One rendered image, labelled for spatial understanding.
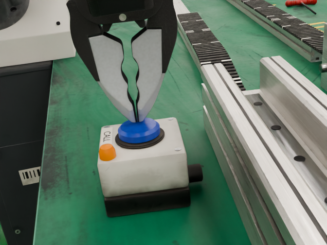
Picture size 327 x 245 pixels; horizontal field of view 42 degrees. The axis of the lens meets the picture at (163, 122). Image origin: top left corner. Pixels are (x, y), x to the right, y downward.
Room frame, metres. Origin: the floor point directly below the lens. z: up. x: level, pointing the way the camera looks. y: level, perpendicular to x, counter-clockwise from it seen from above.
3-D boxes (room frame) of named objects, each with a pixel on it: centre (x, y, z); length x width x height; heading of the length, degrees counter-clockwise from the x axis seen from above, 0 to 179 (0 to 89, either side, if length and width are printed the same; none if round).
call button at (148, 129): (0.37, 0.02, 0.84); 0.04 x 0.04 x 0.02
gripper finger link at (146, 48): (0.39, 0.01, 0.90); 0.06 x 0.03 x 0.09; 2
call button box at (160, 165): (0.37, 0.02, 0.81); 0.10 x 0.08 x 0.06; 92
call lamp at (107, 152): (0.34, 0.05, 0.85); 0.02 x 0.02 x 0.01
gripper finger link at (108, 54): (0.39, 0.04, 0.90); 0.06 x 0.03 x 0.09; 2
